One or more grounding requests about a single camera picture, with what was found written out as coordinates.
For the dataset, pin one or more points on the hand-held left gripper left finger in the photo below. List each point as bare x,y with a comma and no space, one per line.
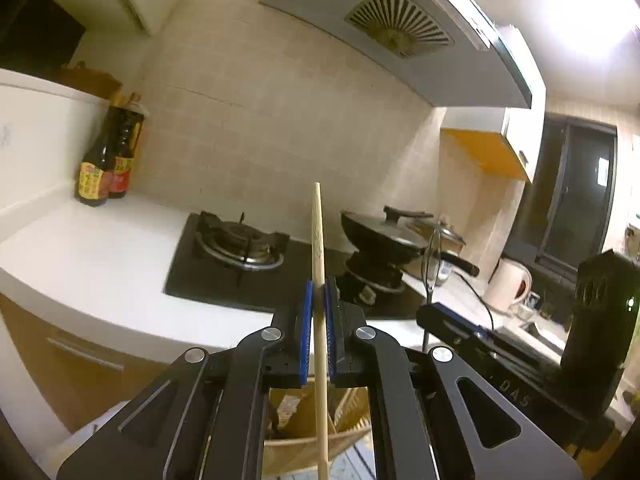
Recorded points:
307,330

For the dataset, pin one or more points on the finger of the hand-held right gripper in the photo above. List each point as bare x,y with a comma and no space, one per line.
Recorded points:
465,319
435,330

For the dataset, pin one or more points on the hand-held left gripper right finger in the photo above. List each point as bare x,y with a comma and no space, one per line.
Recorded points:
331,330

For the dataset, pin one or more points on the clear plastic spoon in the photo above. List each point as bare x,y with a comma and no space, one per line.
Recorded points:
426,295

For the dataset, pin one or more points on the wooden chopstick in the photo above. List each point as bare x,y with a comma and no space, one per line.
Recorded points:
317,240

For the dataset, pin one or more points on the yellow plastic utensil basket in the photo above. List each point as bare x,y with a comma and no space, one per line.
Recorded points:
295,455

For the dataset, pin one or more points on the white electric kettle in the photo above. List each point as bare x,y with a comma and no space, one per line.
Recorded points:
507,285

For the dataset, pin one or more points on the black burner grate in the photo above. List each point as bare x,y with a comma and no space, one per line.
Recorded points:
240,240
375,275

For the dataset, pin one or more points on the beige rice cooker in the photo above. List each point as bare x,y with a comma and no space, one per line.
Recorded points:
447,237

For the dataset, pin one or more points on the black wok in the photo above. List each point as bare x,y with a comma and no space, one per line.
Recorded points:
380,240

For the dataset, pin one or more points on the dark window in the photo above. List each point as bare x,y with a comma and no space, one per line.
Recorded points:
565,195

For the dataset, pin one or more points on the black glass gas hob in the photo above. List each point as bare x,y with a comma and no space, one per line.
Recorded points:
190,270

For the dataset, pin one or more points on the patterned grey tablecloth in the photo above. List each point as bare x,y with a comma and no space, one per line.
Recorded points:
350,465

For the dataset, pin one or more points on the red label sauce bottle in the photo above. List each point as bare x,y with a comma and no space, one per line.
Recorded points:
122,175

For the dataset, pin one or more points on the yellow label sauce bottle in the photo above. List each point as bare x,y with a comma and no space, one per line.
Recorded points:
95,180

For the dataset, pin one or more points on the wooden base cabinet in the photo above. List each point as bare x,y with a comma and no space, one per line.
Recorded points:
40,360

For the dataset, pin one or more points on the grey range hood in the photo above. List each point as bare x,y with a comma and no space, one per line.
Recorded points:
400,35

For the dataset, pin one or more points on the brown wicker basket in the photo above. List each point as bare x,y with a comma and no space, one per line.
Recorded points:
92,82

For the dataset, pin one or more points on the white yellow wall cabinet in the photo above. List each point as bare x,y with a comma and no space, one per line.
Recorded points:
490,150

